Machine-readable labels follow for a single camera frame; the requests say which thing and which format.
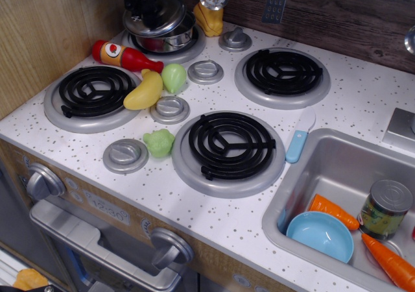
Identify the steel pot lid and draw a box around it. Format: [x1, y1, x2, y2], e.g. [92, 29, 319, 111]
[123, 0, 186, 38]

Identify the steel pot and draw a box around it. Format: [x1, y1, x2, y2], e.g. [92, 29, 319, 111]
[130, 11, 198, 53]

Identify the red ketchup bottle toy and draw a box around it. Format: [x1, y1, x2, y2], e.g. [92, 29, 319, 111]
[92, 40, 164, 73]

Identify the yellow pepper toy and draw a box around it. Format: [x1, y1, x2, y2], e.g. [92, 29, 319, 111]
[193, 2, 224, 37]

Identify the light green pear toy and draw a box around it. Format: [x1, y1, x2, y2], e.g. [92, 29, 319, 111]
[161, 64, 187, 93]

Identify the yellow banana toy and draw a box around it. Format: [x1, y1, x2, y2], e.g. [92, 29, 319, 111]
[123, 69, 163, 110]

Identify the grey stove knob upper middle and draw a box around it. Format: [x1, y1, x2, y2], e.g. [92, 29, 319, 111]
[187, 60, 224, 85]

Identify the grey stove knob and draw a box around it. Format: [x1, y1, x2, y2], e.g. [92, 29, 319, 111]
[102, 139, 149, 175]
[219, 27, 252, 52]
[150, 96, 190, 125]
[187, 60, 224, 85]

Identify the grey stove knob rear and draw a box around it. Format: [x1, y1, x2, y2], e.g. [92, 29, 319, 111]
[219, 27, 252, 52]

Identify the grey stove knob centre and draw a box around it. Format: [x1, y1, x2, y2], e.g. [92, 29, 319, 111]
[150, 96, 190, 125]

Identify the front left burner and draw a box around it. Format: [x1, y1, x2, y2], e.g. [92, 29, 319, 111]
[43, 66, 141, 134]

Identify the grey stove knob front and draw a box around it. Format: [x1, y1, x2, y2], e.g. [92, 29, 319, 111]
[102, 139, 149, 175]

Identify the back right burner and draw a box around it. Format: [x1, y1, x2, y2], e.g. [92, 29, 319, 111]
[234, 48, 331, 110]

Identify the front right burner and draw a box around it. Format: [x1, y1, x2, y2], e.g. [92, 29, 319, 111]
[172, 111, 285, 199]

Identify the grey oven knob left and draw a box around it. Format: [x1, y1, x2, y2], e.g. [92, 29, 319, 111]
[27, 163, 66, 201]

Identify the grey oven knob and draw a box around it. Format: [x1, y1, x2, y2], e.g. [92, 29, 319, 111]
[27, 163, 66, 201]
[150, 227, 195, 270]

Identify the grey oven knob right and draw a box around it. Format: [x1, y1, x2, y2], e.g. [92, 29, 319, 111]
[150, 227, 195, 270]

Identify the steel sink basin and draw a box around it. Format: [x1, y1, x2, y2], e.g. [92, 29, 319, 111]
[262, 128, 414, 291]

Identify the orange carrot toy rear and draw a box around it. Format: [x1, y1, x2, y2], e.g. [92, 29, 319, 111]
[308, 194, 360, 230]

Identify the orange carrot toy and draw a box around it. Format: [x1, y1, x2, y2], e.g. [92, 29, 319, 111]
[361, 234, 414, 291]
[308, 194, 360, 230]

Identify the steel ladle at right edge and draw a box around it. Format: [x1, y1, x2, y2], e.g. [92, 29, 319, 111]
[404, 26, 415, 55]

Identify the grey faucet base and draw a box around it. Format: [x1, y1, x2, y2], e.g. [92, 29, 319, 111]
[383, 108, 414, 152]

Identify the blue bowl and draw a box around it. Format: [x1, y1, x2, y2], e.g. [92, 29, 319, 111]
[286, 212, 354, 263]

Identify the yellow toy on floor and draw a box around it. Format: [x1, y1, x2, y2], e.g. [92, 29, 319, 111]
[12, 269, 49, 291]

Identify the tin can toy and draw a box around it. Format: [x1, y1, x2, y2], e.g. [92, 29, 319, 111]
[357, 179, 414, 240]

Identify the orange carrot toy front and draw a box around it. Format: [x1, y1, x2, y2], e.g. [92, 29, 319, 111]
[361, 234, 414, 291]

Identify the blue handled toy knife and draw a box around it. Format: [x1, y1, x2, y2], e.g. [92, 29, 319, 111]
[285, 106, 316, 164]

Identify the grey oven door handle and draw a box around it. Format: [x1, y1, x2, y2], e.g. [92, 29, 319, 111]
[30, 200, 182, 291]

